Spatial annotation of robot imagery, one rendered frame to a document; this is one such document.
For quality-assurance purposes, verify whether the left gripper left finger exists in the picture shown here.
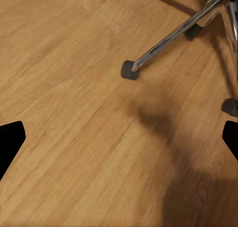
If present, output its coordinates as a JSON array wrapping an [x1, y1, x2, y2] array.
[[0, 121, 26, 180]]

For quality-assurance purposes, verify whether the swivel chair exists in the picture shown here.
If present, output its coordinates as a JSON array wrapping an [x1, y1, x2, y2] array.
[[121, 0, 238, 117]]

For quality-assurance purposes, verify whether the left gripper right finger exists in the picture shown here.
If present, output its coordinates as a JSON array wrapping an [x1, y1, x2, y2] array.
[[222, 120, 238, 161]]

